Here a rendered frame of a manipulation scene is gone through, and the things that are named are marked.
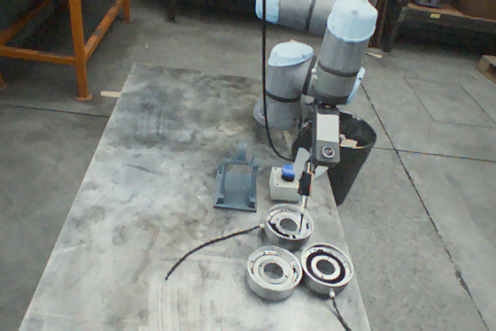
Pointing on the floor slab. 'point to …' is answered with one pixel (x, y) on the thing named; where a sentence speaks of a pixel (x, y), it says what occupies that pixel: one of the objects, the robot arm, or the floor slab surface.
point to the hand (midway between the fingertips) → (306, 178)
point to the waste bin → (351, 155)
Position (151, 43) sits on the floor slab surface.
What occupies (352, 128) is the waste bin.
